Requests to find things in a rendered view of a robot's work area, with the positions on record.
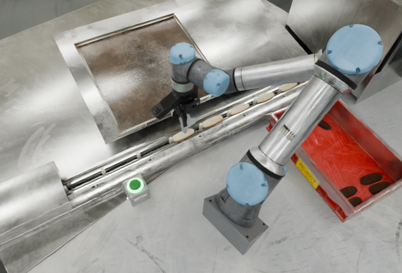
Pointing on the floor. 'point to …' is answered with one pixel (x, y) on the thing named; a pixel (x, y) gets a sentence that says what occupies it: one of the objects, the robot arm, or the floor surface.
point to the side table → (158, 233)
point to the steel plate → (77, 107)
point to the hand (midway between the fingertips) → (177, 124)
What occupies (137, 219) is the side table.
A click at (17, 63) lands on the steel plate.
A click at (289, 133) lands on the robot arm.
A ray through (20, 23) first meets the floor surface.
